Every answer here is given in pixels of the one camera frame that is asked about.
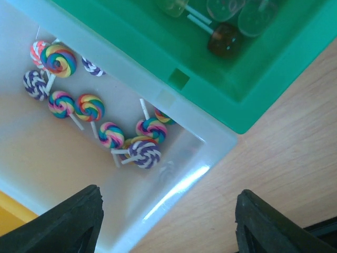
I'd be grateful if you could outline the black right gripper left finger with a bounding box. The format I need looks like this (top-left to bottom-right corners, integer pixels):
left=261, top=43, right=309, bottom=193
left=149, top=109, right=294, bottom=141
left=1, top=184, right=104, bottom=252

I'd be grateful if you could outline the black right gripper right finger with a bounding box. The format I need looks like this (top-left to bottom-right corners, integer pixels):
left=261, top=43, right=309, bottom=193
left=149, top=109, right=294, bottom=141
left=235, top=189, right=336, bottom=252

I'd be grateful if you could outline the orange plastic bin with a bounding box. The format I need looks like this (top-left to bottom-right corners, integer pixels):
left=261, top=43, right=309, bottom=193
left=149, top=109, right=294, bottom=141
left=0, top=192, right=38, bottom=236

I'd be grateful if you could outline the purple white swirl lollipop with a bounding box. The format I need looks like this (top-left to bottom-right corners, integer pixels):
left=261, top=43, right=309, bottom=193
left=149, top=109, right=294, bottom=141
left=23, top=70, right=49, bottom=101
left=121, top=141, right=161, bottom=169

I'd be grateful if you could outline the white translucent plastic bin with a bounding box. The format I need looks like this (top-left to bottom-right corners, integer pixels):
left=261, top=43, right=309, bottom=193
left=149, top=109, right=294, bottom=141
left=1, top=1, right=237, bottom=252

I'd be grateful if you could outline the pink rainbow swirl lollipop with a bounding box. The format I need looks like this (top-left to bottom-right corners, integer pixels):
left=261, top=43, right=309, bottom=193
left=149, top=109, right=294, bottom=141
left=48, top=91, right=84, bottom=131

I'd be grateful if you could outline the green plastic bin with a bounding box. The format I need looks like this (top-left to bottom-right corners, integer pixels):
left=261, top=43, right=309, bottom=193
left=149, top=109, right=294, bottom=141
left=56, top=1, right=336, bottom=134

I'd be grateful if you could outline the brown clear lollipop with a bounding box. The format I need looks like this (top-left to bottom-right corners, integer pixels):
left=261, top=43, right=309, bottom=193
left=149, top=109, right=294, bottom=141
left=187, top=14, right=242, bottom=59

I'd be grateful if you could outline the black aluminium frame rail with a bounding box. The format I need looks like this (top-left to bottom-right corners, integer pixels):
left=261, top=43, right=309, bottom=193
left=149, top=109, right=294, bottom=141
left=304, top=217, right=337, bottom=248

